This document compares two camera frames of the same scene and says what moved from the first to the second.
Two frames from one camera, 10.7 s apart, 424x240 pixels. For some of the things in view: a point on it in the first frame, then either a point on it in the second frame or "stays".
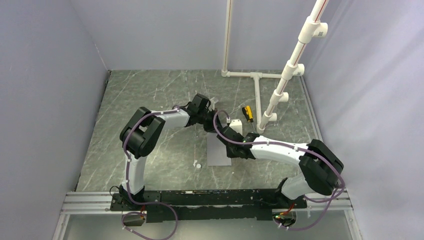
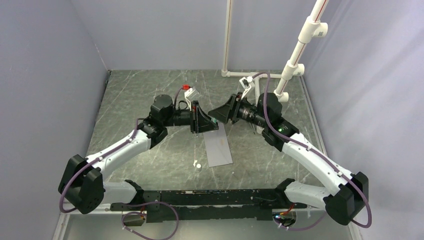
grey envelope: [216, 151] stays
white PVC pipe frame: [315, 27] stays
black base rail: [207, 205] stays
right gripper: [229, 153] -> [229, 110]
